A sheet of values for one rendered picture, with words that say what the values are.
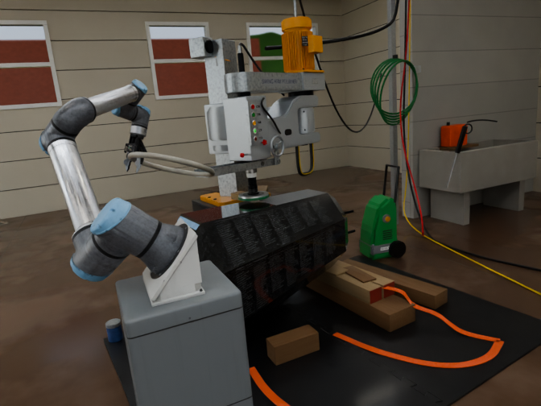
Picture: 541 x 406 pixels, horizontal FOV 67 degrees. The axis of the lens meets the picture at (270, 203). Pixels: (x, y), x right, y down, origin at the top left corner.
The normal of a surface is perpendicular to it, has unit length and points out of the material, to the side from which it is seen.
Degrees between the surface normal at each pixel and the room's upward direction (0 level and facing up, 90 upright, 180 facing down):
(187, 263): 90
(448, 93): 90
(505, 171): 90
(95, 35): 90
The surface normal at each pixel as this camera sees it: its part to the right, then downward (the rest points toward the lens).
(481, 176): 0.42, 0.16
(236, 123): -0.63, 0.22
